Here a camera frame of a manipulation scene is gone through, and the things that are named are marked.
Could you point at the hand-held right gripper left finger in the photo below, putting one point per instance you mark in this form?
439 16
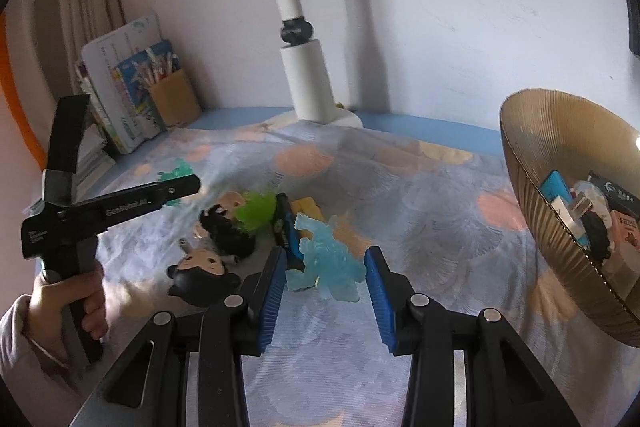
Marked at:
267 307

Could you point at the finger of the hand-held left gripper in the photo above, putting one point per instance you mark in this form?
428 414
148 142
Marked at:
175 193

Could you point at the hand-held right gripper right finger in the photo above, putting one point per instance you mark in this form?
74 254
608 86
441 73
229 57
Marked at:
382 302

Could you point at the pale blue translucent dinosaur toy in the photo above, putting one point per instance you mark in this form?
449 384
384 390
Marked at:
325 262

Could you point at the blue rectangular lighter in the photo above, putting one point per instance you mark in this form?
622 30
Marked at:
555 188

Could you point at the amber ribbed glass bowl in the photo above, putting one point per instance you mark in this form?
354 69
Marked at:
530 147

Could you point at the pink rectangular box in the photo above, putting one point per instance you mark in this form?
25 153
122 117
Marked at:
627 234

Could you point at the black rectangular box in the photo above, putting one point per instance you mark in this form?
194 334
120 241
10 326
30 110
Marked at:
617 192

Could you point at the person's left forearm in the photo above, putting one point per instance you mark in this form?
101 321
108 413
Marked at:
25 357

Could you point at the person's left hand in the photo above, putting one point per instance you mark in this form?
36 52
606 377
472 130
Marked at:
47 302

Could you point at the teal plastic plant toy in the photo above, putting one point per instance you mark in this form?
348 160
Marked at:
177 172

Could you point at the black figurine with pink head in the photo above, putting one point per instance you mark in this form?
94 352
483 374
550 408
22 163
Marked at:
225 232

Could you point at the stack of flat books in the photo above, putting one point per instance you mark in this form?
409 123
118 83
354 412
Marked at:
95 157

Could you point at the green plastic dinosaur toy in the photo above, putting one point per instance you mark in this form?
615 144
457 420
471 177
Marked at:
255 212

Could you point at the brown pencil holder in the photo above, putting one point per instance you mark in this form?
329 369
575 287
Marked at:
175 99

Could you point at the printed leaf-pattern blanket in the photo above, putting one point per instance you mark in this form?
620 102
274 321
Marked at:
425 207

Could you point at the yellow bar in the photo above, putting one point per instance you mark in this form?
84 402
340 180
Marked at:
307 209

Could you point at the bundle of pens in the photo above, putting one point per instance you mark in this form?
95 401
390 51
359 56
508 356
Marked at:
157 67

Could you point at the row of upright books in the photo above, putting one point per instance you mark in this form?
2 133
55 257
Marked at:
115 72

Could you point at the white lamp post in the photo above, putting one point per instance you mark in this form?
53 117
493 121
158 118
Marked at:
305 77

